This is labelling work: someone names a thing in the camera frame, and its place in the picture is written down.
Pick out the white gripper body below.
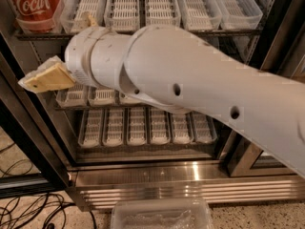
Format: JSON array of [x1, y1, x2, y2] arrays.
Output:
[[65, 26, 109, 87]]

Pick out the red Coca-Cola can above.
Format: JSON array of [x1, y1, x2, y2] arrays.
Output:
[[12, 0, 62, 33]]

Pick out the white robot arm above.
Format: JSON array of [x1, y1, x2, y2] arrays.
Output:
[[19, 25, 305, 177]]

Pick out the open fridge door left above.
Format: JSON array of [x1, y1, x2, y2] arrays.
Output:
[[0, 53, 69, 198]]

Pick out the clear plastic floor container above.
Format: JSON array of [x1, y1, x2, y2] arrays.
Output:
[[111, 198, 214, 229]]

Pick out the black floor cables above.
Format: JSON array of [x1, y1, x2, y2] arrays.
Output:
[[0, 141, 97, 229]]

